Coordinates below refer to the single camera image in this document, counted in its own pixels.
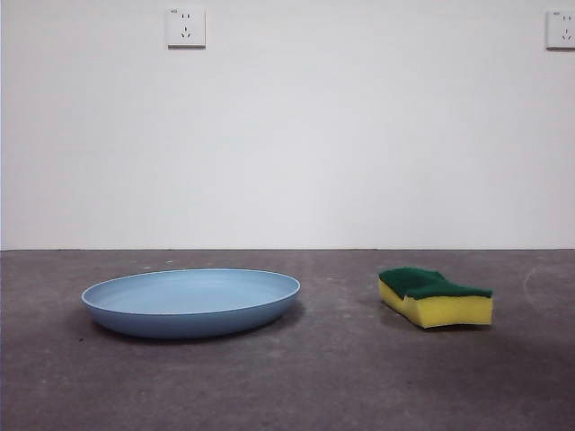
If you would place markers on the white wall socket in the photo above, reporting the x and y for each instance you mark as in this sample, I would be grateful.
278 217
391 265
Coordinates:
187 28
562 29

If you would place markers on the yellow sponge with green pad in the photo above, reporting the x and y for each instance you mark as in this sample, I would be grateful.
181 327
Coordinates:
449 312

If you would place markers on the blue round plate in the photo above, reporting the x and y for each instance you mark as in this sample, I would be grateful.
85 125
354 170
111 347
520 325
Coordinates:
188 305

